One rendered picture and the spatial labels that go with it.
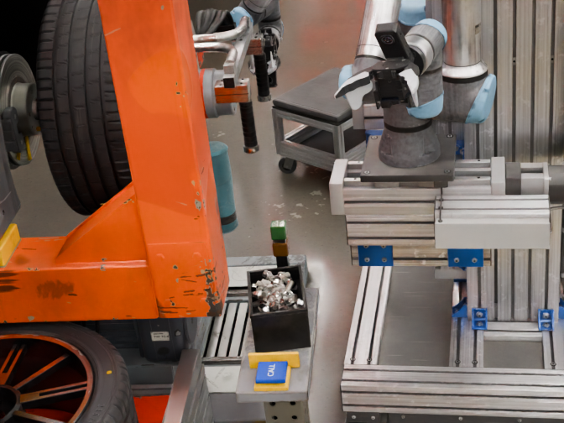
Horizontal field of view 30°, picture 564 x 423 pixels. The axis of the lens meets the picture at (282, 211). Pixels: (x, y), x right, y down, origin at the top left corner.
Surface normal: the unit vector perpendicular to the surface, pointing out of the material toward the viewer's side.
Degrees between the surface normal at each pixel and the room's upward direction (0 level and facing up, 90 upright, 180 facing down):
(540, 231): 90
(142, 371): 90
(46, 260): 0
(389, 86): 90
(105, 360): 0
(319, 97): 0
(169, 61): 90
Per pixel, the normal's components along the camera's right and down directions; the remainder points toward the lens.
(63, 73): -0.13, -0.10
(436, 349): -0.10, -0.87
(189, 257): -0.09, 0.50
